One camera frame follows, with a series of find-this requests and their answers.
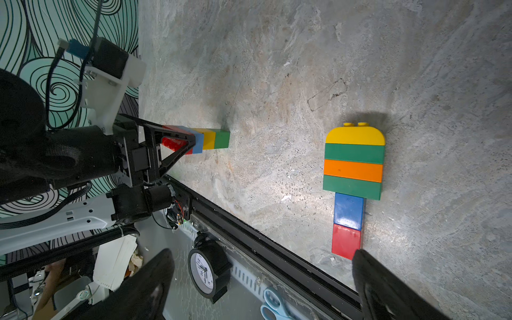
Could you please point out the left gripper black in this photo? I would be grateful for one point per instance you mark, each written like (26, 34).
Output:
(34, 159)

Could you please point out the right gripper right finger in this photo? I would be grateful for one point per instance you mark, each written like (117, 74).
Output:
(383, 295)

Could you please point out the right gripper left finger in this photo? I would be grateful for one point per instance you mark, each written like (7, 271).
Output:
(142, 296)

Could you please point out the red long lego brick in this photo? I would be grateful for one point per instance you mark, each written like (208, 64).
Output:
(173, 143)

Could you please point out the light blue long lego brick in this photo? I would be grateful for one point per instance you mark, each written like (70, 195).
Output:
(199, 140)

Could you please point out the yellow square lego brick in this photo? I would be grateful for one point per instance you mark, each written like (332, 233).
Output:
(209, 138)

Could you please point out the red square lego brick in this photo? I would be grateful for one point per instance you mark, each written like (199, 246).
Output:
(345, 241)

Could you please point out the light green square lego brick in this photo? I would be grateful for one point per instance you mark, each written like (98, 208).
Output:
(222, 138)

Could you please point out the blue square lego brick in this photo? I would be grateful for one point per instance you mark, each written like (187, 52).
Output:
(349, 211)

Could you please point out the green long lego brick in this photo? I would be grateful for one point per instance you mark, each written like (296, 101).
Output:
(373, 154)
(353, 187)

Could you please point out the orange lego brick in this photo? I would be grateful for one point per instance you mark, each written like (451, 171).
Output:
(354, 170)

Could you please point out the yellow half-round lego brick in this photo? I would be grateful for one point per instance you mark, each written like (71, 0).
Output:
(356, 135)

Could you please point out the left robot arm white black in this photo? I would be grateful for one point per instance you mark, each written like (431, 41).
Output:
(95, 204)

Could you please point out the white paper sheets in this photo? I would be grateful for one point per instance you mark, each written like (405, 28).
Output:
(112, 261)

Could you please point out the white analog clock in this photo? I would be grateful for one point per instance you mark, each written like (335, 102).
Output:
(209, 268)

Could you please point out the light blue scissors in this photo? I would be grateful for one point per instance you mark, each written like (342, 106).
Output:
(274, 306)

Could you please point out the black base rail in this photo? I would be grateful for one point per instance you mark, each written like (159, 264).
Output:
(332, 297)

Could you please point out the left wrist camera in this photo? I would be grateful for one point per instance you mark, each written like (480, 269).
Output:
(111, 70)

